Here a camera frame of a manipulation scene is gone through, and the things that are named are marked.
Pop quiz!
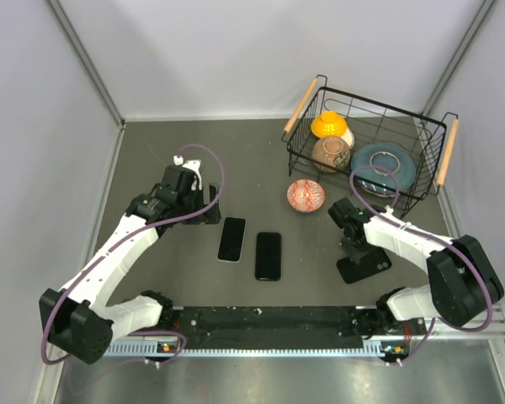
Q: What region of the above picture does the black phone case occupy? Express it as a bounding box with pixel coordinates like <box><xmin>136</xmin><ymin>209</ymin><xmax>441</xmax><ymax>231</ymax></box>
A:
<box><xmin>336</xmin><ymin>247</ymin><xmax>392</xmax><ymax>284</ymax></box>
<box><xmin>254</xmin><ymin>231</ymin><xmax>283</xmax><ymax>282</ymax></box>

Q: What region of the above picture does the black screen white smartphone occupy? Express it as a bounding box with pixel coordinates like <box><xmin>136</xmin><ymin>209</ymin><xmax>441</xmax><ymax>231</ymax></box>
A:
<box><xmin>217</xmin><ymin>217</ymin><xmax>246</xmax><ymax>263</ymax></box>

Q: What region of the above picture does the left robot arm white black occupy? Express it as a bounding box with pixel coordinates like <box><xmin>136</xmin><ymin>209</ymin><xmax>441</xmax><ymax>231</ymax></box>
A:
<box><xmin>39</xmin><ymin>160</ymin><xmax>221</xmax><ymax>364</ymax></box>

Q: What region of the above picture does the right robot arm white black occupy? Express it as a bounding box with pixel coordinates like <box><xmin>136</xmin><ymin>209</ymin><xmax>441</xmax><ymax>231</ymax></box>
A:
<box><xmin>328</xmin><ymin>198</ymin><xmax>504</xmax><ymax>333</ymax></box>

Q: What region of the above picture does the blue ceramic plate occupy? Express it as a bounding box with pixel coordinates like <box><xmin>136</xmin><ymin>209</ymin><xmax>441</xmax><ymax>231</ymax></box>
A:
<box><xmin>351</xmin><ymin>143</ymin><xmax>417</xmax><ymax>196</ymax></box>

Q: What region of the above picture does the red patterned bowl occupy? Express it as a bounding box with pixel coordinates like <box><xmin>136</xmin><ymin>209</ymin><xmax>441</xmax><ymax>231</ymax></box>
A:
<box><xmin>286</xmin><ymin>178</ymin><xmax>326</xmax><ymax>213</ymax></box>

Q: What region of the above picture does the brown ceramic cup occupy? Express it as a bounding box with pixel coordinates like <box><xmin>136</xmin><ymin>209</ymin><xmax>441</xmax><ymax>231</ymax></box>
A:
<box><xmin>311</xmin><ymin>136</ymin><xmax>351</xmax><ymax>173</ymax></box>

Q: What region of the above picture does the white bowl in basket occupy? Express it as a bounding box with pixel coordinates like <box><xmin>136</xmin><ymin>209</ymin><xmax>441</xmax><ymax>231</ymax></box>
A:
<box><xmin>341</xmin><ymin>127</ymin><xmax>355</xmax><ymax>149</ymax></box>

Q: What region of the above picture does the yellow ribbed bowl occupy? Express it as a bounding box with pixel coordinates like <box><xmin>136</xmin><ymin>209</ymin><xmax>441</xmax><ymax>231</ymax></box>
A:
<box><xmin>311</xmin><ymin>110</ymin><xmax>348</xmax><ymax>139</ymax></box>

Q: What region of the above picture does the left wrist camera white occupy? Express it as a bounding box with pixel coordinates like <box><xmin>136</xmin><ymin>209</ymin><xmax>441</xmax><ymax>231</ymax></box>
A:
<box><xmin>173</xmin><ymin>155</ymin><xmax>203</xmax><ymax>190</ymax></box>

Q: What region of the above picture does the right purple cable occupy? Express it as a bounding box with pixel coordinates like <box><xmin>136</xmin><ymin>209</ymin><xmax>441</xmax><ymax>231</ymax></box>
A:
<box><xmin>348</xmin><ymin>164</ymin><xmax>496</xmax><ymax>367</ymax></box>

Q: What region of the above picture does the purple cable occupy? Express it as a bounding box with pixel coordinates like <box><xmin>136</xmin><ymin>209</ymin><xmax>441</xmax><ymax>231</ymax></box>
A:
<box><xmin>348</xmin><ymin>164</ymin><xmax>496</xmax><ymax>367</ymax></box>
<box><xmin>40</xmin><ymin>144</ymin><xmax>226</xmax><ymax>367</ymax></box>

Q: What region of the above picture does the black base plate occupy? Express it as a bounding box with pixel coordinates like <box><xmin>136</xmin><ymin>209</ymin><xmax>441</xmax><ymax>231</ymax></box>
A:
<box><xmin>125</xmin><ymin>305</ymin><xmax>405</xmax><ymax>343</ymax></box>

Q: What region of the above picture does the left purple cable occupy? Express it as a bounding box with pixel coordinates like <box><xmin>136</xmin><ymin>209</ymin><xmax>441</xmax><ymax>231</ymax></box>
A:
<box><xmin>40</xmin><ymin>144</ymin><xmax>226</xmax><ymax>367</ymax></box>

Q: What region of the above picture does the black wire basket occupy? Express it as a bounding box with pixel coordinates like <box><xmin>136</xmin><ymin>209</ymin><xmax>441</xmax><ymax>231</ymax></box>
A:
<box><xmin>281</xmin><ymin>75</ymin><xmax>448</xmax><ymax>216</ymax></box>

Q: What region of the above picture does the grey slotted cable duct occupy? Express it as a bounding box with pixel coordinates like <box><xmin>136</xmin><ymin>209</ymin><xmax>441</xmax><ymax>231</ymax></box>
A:
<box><xmin>104</xmin><ymin>336</ymin><xmax>409</xmax><ymax>359</ymax></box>

